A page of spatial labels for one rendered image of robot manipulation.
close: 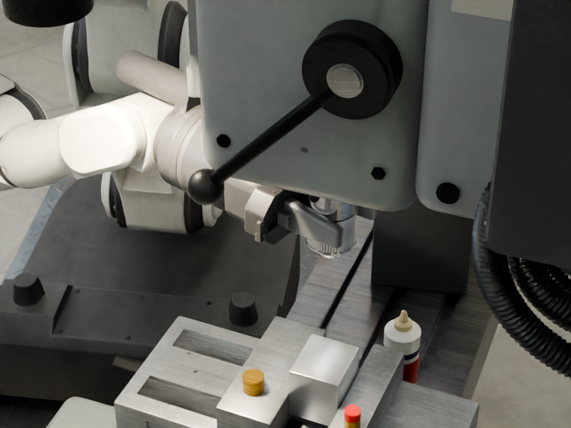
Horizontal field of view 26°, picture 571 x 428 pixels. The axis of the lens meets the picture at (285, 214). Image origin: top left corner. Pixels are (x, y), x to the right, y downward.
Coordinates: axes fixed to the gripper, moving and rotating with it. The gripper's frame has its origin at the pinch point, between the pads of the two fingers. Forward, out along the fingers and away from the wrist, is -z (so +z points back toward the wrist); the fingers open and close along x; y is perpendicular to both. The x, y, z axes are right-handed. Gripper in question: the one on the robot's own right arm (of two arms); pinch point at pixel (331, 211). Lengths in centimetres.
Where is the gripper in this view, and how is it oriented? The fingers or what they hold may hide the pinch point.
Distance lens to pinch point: 112.9
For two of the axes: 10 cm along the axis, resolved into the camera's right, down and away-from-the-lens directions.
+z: -7.8, -3.8, 4.9
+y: -0.1, 8.0, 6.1
